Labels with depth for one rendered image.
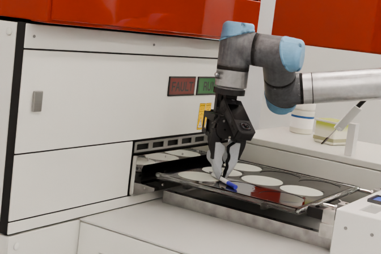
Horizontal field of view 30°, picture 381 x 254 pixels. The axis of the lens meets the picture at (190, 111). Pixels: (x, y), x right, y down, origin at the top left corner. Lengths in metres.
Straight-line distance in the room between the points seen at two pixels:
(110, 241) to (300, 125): 0.87
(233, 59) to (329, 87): 0.24
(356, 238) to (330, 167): 0.61
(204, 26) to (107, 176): 0.43
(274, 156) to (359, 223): 0.70
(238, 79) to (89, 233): 0.47
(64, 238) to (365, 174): 0.78
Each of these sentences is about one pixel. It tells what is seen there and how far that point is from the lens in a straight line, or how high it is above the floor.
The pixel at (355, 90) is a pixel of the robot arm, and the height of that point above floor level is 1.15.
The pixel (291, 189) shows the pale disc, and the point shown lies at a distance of 1.69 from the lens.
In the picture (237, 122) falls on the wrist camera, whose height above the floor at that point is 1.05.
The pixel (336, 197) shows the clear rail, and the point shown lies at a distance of 1.68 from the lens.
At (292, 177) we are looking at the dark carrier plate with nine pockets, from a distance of 1.83.
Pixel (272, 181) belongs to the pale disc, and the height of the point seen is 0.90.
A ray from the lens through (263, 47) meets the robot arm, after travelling 1.59.
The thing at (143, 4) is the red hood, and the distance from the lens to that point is 1.51.
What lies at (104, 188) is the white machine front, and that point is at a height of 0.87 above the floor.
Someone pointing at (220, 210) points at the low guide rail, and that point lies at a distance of 1.65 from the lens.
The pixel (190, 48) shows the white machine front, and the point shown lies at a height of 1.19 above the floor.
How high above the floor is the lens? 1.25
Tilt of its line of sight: 7 degrees down
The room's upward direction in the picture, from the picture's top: 7 degrees clockwise
